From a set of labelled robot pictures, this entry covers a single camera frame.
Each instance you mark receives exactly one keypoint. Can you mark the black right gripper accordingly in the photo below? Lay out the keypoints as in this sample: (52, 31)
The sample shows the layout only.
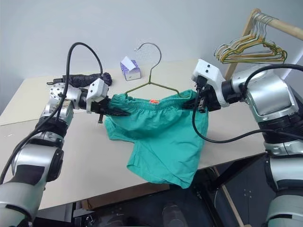
(210, 101)

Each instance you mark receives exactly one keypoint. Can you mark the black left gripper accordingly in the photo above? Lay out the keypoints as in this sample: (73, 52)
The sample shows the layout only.
(100, 106)

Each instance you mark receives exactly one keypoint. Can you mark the green shorts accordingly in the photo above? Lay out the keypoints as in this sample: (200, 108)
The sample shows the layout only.
(161, 142)

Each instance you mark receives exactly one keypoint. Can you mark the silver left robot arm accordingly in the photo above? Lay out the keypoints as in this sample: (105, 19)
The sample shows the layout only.
(35, 160)

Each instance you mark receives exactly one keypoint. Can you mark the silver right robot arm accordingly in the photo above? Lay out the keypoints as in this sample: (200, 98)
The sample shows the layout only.
(270, 99)

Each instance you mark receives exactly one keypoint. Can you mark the purple white tissue box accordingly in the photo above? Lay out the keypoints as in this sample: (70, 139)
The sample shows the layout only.
(132, 71)

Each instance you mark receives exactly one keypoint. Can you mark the folded dark purple umbrella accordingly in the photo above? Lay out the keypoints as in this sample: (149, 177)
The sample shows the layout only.
(78, 79)

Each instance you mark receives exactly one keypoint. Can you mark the wooden clothes rack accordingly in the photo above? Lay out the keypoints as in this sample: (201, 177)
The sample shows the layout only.
(239, 47)

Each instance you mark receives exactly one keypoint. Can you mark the dark rounded shape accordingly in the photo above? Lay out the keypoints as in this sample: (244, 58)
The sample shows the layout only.
(173, 215)
(120, 218)

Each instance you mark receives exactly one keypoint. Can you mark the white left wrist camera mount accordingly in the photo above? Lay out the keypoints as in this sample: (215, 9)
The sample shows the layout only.
(98, 88)

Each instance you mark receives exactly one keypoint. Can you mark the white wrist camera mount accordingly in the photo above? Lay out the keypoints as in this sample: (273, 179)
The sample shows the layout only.
(210, 71)
(98, 88)

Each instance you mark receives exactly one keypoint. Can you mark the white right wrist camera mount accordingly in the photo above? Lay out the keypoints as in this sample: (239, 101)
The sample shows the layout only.
(210, 71)

